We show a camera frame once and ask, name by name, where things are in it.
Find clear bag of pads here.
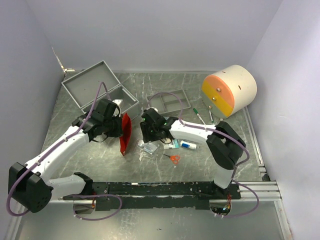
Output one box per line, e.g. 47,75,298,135
137,139,158,162

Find red first aid pouch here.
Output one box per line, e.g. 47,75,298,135
119,113,132,156

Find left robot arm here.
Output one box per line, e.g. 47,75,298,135
6,99,123,216

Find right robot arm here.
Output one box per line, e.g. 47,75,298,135
140,108,250,199

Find grey divided tray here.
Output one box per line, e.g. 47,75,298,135
146,89,191,115

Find teal white bandage packet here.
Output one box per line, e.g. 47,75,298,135
163,139,180,150

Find orange small scissors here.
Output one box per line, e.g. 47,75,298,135
163,154,181,165

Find grey open storage case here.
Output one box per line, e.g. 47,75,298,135
62,61,140,120

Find white blue tube bottle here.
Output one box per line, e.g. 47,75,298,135
180,140,197,150

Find green cap marker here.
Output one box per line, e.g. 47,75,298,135
193,108,206,125

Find beige cylinder drum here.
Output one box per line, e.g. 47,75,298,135
201,64,257,119

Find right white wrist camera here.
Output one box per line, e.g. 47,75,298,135
150,107,159,113

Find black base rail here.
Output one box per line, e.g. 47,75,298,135
63,181,241,211

